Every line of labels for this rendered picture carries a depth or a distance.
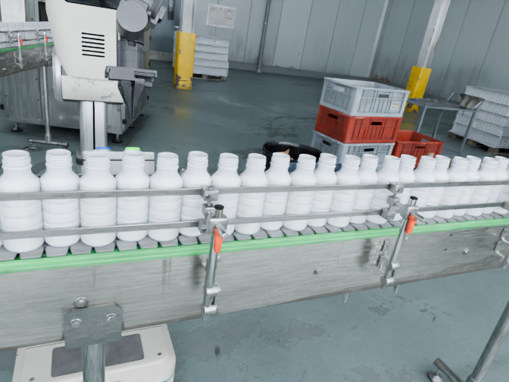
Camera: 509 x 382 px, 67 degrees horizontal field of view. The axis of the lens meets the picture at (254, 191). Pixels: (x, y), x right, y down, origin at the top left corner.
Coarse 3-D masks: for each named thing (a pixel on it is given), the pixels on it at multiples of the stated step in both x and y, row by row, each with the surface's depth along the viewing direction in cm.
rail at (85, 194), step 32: (32, 192) 59; (64, 192) 61; (96, 192) 63; (128, 192) 65; (160, 192) 67; (192, 192) 70; (224, 192) 72; (256, 192) 75; (128, 224) 68; (160, 224) 70; (192, 224) 73
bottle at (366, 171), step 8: (368, 160) 87; (376, 160) 88; (360, 168) 89; (368, 168) 88; (360, 176) 88; (368, 176) 88; (376, 176) 89; (360, 192) 89; (368, 192) 89; (360, 200) 90; (368, 200) 90; (352, 208) 91; (360, 208) 91; (368, 208) 92; (360, 216) 91
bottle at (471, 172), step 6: (468, 156) 104; (474, 156) 104; (468, 162) 103; (474, 162) 102; (468, 168) 103; (474, 168) 102; (468, 174) 102; (474, 174) 102; (468, 180) 103; (474, 180) 102; (468, 186) 103; (474, 186) 104; (462, 192) 104; (468, 192) 104; (462, 198) 105; (468, 198) 105; (462, 204) 105; (456, 210) 106; (462, 210) 106
